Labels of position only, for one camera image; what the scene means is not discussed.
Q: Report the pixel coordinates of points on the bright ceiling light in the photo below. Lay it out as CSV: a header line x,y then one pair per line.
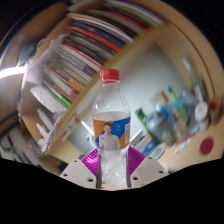
x,y
11,71

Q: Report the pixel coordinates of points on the clear plastic bottle red cap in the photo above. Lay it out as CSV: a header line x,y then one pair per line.
x,y
111,133

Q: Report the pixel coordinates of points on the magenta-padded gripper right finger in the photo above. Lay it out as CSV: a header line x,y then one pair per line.
x,y
136,161

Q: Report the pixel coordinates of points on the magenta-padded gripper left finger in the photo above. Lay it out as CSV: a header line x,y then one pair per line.
x,y
90,163

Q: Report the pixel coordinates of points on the small white tube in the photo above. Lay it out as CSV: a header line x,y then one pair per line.
x,y
182,145

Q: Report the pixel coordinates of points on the flat round red coaster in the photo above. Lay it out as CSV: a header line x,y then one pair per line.
x,y
206,146

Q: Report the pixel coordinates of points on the white strip light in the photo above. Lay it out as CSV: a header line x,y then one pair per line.
x,y
87,128

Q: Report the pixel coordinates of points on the dark jar white lid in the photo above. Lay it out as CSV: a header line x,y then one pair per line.
x,y
201,111

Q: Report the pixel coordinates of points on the wooden shelf unit with books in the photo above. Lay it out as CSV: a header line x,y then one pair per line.
x,y
86,43

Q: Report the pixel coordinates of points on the light blue round lid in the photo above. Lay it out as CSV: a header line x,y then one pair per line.
x,y
157,152

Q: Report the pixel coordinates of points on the green bottle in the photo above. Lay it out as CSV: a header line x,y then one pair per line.
x,y
140,115

